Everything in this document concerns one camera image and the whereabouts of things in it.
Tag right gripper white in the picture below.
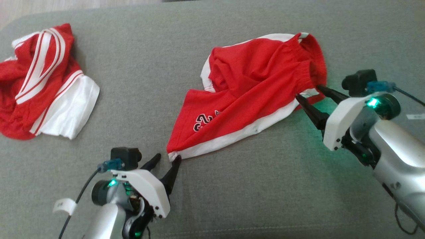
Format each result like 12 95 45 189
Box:
295 85 377 152

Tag red white sports shorts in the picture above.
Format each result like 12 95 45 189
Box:
166 32 328 162

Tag thin black cable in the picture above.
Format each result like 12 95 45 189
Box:
394 202 419 235

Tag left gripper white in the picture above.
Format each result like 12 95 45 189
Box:
111 153 182 219

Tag red white sports jersey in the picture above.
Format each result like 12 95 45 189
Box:
0 23 100 140

